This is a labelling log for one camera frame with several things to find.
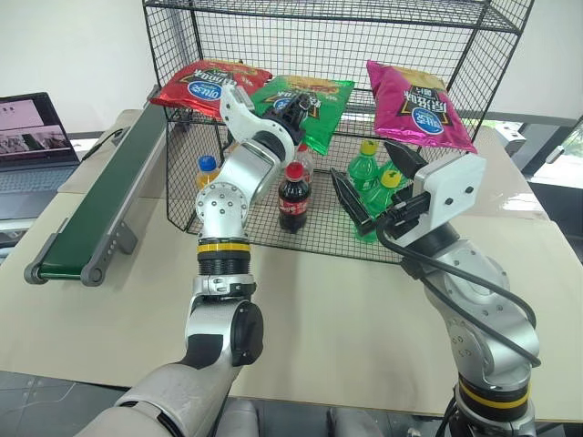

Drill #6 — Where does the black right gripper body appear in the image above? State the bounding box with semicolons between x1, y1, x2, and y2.
375;189;432;242

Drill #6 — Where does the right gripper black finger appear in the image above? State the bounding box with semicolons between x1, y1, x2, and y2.
330;167;380;239
383;139;430;185

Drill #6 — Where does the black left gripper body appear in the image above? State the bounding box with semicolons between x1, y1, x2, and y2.
266;100;306;147

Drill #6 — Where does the green chip bag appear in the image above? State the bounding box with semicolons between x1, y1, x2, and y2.
249;75;355;156

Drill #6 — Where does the green belt grey conveyor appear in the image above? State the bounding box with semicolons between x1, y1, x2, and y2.
23;107;169;288

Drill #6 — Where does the green soda bottle yellow cap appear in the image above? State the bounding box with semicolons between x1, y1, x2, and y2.
346;139;383;192
353;169;414;243

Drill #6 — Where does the magenta chip bag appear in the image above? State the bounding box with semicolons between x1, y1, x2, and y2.
366;59;478;154

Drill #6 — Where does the red chip bag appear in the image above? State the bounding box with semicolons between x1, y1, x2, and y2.
148;58;274;122

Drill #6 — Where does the orange drink bottle blue cap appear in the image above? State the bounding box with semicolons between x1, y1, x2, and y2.
195;155;223;192

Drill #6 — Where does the dark background furniture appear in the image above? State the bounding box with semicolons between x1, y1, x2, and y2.
494;113;583;184

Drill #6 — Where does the grey rounded shape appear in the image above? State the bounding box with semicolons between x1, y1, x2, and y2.
221;397;259;437

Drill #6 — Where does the open dark laptop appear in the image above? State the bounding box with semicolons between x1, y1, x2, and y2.
0;92;84;222

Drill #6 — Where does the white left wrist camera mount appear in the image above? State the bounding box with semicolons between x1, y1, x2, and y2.
219;85;257;143

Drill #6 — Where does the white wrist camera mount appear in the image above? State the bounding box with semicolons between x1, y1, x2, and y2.
219;85;257;143
412;154;486;229

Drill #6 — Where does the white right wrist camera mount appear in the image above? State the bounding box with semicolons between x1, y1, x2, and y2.
412;154;486;229

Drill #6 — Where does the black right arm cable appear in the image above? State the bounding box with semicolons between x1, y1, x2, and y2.
374;217;543;370

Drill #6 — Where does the black wire mesh rack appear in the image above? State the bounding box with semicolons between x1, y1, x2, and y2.
141;0;537;266

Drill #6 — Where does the grey conveyor cable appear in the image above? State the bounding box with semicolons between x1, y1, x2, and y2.
80;128;125;163

